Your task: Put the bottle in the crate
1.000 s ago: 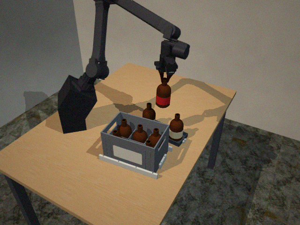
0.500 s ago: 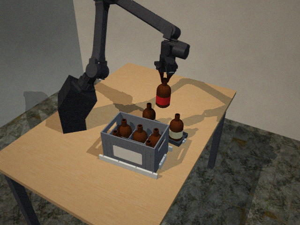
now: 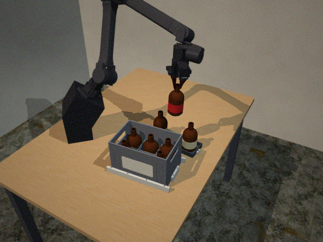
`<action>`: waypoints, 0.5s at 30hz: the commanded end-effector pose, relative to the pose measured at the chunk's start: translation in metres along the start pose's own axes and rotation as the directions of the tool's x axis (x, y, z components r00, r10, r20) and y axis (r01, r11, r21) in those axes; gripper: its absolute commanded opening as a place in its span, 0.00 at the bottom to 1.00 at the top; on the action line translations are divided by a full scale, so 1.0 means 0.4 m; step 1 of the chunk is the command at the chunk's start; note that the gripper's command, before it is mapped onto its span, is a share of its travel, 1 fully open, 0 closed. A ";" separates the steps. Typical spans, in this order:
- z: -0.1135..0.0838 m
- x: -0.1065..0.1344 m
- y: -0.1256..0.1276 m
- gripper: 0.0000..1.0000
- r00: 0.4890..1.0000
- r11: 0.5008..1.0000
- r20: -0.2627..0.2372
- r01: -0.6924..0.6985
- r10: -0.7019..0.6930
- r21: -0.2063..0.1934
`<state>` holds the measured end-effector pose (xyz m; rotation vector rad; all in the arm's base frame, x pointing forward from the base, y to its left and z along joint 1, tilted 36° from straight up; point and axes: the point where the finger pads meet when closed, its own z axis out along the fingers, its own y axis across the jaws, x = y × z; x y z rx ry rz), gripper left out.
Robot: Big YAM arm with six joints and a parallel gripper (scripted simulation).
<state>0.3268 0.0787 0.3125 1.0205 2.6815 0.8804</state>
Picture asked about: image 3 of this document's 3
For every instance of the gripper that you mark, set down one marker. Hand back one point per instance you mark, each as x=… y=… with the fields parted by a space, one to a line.
x=174 y=76

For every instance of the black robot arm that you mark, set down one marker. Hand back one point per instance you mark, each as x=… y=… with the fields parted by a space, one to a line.
x=102 y=76

